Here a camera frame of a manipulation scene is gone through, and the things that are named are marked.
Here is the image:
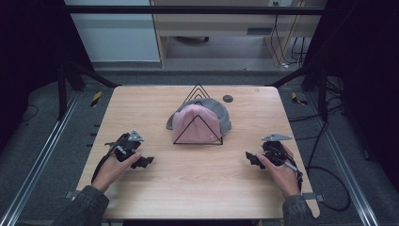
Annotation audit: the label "grey metal bracket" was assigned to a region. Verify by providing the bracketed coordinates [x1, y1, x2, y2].
[301, 192, 327, 202]
[63, 190, 83, 201]

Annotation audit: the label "thick black floor cable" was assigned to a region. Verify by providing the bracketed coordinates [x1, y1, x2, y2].
[288, 105, 352, 213]

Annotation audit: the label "aluminium rail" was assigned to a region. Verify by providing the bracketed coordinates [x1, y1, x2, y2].
[0, 90, 81, 226]
[304, 91, 381, 226]

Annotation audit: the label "thin black floor cable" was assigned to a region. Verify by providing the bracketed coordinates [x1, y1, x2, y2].
[20, 103, 40, 124]

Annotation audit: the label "black wire rack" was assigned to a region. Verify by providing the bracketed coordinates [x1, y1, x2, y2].
[172, 83, 224, 146]

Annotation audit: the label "pink knit beanie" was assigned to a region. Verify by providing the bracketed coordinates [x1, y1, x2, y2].
[171, 104, 223, 145]

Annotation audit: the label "black horizontal frame bar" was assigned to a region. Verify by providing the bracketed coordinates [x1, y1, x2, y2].
[64, 5, 326, 16]

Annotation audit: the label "person's left hand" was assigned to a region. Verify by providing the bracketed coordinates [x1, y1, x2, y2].
[90, 152, 142, 193]

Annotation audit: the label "black metal stand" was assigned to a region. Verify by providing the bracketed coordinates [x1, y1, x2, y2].
[56, 60, 121, 121]
[268, 58, 329, 122]

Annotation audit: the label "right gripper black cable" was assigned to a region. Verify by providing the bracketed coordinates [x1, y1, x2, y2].
[276, 147, 305, 193]

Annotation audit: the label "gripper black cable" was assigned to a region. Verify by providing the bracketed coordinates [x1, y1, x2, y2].
[90, 133, 130, 186]
[276, 147, 305, 193]

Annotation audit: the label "grey knit beanie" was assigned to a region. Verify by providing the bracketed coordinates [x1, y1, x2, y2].
[165, 97, 232, 137]

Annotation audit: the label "white cabinet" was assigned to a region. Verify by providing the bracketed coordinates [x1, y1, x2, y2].
[63, 0, 161, 63]

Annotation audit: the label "yellow cable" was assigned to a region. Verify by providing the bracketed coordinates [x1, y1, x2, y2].
[270, 0, 306, 68]

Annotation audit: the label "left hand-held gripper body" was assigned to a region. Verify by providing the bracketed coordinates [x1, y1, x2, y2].
[104, 129, 146, 163]

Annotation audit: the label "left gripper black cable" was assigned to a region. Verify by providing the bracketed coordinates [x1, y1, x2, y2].
[90, 133, 130, 186]

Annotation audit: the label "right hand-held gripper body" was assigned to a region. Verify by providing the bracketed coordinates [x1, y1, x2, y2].
[261, 133, 293, 168]

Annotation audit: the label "person's right hand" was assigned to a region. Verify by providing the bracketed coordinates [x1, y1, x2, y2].
[256, 144, 301, 200]

